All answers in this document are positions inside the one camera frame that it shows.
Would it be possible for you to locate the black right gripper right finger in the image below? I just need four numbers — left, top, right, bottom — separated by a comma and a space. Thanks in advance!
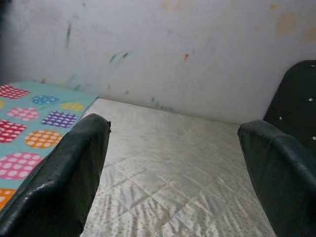
237, 120, 316, 237

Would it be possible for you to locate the dark tufted headboard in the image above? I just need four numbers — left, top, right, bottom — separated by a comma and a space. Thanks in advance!
263, 60, 316, 154

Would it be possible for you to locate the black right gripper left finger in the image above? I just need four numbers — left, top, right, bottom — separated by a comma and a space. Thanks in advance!
0, 113, 112, 237

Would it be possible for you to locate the turquoise blanket with colourful shapes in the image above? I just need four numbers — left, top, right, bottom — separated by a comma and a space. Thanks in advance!
0, 81, 99, 210

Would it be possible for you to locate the white quilted mattress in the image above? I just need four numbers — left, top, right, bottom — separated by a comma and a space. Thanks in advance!
80, 97, 277, 237

